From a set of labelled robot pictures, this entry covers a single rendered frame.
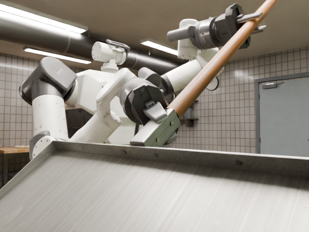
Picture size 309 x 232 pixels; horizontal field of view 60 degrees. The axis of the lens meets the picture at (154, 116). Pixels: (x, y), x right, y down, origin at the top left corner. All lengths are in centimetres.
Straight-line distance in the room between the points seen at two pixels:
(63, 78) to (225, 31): 50
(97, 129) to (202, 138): 530
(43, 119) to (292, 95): 467
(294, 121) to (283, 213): 484
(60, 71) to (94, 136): 29
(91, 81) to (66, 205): 52
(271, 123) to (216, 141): 120
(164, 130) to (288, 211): 22
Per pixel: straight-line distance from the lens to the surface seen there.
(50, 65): 88
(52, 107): 80
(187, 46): 89
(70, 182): 48
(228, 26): 80
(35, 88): 86
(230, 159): 32
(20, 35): 358
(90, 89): 88
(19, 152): 473
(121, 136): 92
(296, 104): 510
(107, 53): 98
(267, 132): 524
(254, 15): 78
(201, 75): 54
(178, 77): 112
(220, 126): 567
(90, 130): 67
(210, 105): 582
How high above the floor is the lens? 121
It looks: 3 degrees up
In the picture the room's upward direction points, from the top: straight up
